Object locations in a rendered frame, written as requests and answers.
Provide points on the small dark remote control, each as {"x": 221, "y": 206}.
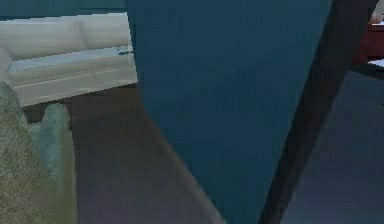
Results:
{"x": 125, "y": 51}

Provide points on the beige sofa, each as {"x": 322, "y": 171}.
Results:
{"x": 66, "y": 66}

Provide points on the green armchair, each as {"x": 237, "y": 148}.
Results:
{"x": 23, "y": 160}

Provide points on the dark red wooden cabinet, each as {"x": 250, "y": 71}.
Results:
{"x": 370, "y": 41}

